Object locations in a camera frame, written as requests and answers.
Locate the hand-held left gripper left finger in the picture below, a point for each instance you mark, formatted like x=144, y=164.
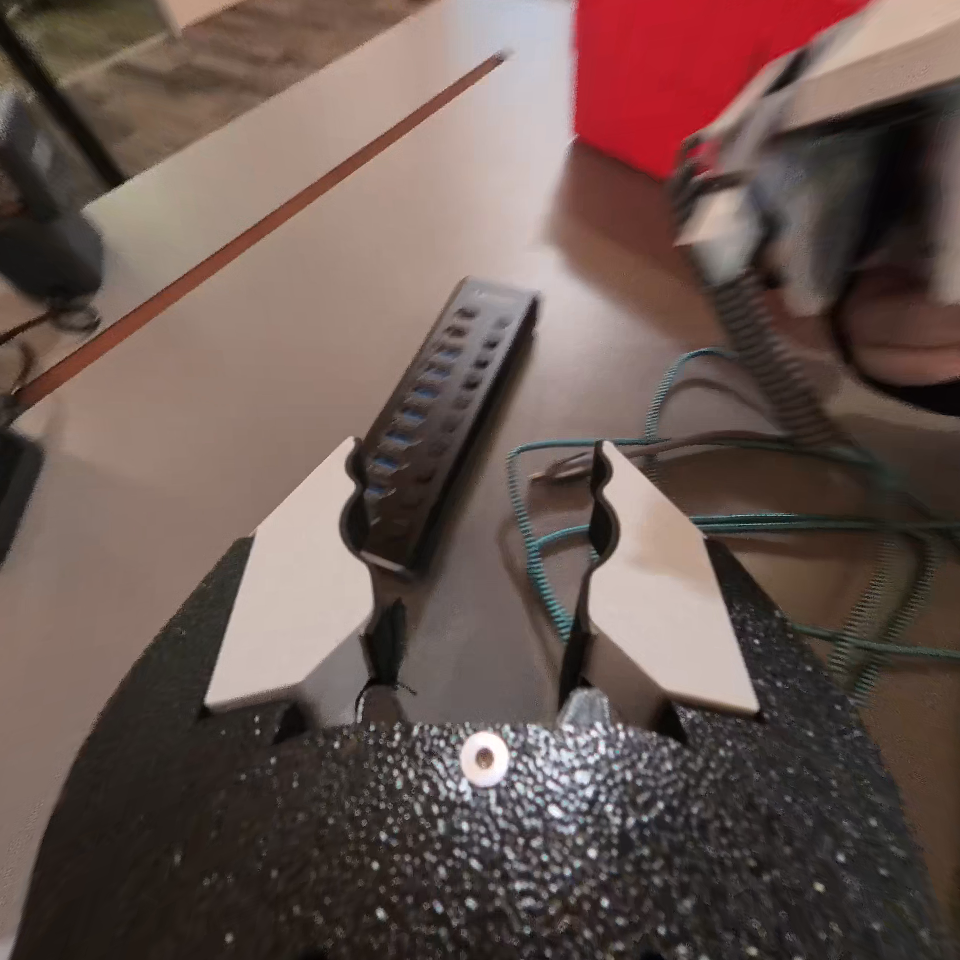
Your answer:
x=292, y=592

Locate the dark rounded object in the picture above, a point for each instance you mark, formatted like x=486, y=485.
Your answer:
x=45, y=225

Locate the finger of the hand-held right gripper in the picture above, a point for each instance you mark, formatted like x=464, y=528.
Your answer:
x=847, y=210
x=877, y=67

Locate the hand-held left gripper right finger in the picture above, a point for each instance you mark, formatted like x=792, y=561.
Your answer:
x=660, y=607

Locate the person's right hand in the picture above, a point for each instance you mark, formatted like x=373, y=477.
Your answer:
x=907, y=352

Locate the black usb hub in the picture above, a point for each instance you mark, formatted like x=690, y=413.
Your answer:
x=450, y=390

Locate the red box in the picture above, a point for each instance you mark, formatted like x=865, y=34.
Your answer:
x=645, y=75

